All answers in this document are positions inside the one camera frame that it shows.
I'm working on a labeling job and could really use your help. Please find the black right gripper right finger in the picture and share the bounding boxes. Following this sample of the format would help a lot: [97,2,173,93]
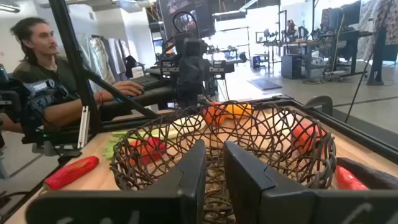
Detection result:
[223,140,398,224]

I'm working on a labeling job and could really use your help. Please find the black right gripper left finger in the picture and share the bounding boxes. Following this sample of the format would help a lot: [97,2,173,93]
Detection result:
[26,139,208,224]

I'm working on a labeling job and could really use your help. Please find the red tomato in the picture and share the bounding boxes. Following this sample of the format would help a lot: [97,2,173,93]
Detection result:
[145,136,168,162]

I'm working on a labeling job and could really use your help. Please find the orange-red bumpy pepper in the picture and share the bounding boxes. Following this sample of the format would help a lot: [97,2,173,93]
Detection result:
[291,122,326,154]
[128,139,150,166]

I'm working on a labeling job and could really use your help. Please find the orange carrot with green top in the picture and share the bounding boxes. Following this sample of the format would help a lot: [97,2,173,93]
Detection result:
[335,164,370,191]

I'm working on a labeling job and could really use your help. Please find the light green celery stalk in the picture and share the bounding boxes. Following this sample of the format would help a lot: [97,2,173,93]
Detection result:
[101,114,208,160]

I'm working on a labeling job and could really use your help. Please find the round orange fruit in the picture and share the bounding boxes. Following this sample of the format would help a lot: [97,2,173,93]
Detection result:
[201,101,228,126]

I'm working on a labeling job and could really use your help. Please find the small yellow fruit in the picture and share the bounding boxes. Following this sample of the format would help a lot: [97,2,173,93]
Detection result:
[224,103,255,121]

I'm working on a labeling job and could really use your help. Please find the red chili pepper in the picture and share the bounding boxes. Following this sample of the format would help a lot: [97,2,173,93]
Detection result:
[43,155,100,191]

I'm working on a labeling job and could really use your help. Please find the dark desk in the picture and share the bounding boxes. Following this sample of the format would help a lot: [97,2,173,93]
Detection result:
[99,85,178,121]

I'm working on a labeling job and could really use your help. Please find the black C-clamp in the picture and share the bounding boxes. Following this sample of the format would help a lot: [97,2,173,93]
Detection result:
[303,95,334,116]

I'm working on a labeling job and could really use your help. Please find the black computer tower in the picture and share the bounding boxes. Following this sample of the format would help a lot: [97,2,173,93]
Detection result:
[280,54,303,80]

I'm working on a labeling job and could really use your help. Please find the thin black stand pole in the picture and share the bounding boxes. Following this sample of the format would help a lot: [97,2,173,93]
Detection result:
[343,0,393,124]

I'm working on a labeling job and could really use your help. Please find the rack of hanging clothes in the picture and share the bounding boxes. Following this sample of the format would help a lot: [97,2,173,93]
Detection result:
[76,33,133,85]

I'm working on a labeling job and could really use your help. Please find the person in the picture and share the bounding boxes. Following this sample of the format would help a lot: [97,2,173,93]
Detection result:
[285,18,300,43]
[0,17,144,133]

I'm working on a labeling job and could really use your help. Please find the black standing desk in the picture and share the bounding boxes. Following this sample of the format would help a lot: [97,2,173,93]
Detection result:
[320,28,374,78]

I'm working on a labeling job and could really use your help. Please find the large black monitor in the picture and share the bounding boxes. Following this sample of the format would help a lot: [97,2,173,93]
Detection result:
[157,0,218,40]

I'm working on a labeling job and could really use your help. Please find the floral patterned fabric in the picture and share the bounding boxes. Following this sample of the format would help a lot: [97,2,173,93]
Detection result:
[357,0,398,63]

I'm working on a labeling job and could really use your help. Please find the dark woven wire basket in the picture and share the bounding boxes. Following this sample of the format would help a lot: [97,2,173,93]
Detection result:
[109,100,338,224]

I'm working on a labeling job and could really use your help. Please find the white metal bracket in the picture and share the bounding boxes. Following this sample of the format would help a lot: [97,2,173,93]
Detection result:
[76,105,91,149]

